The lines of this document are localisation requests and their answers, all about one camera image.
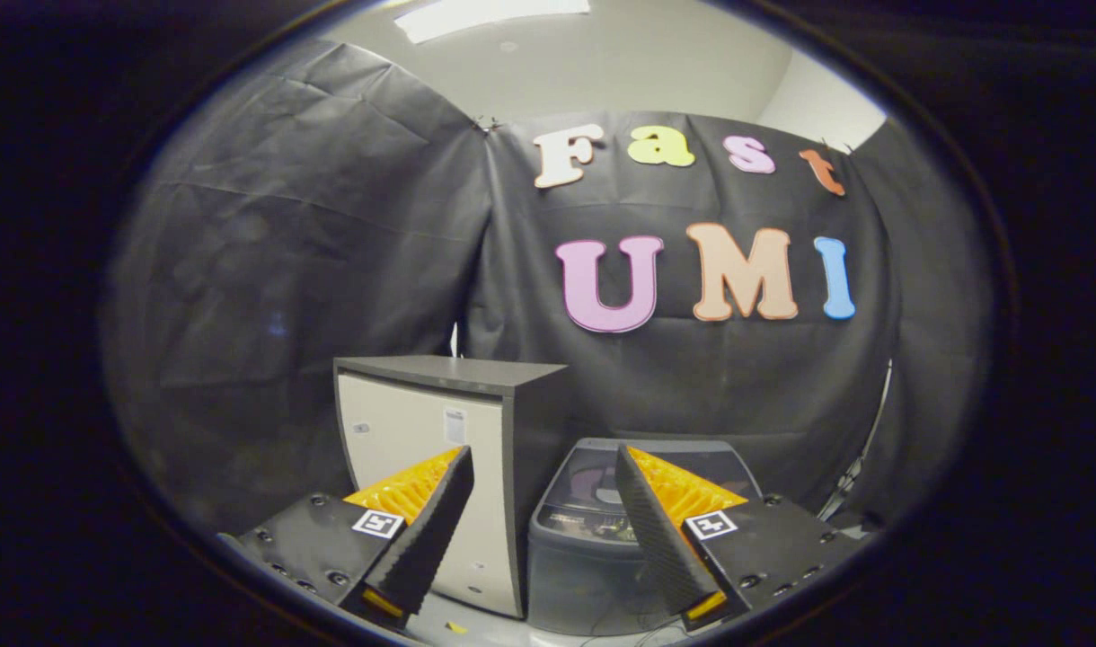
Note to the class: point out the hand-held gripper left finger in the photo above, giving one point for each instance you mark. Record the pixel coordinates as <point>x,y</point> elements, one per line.
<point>431,539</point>

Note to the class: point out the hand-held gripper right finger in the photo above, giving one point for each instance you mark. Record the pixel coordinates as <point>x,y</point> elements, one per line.
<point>656,530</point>

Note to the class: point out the grey washing machine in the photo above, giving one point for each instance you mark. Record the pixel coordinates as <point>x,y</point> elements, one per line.
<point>575,584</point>

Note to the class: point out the grey cabinet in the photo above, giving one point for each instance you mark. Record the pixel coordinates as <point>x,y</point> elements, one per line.
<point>404,422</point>

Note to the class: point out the black tripod stand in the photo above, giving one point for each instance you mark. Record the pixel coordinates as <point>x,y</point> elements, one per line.
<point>849,485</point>

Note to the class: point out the black backdrop cloth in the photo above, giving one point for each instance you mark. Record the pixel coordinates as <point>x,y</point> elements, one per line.
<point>332,270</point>

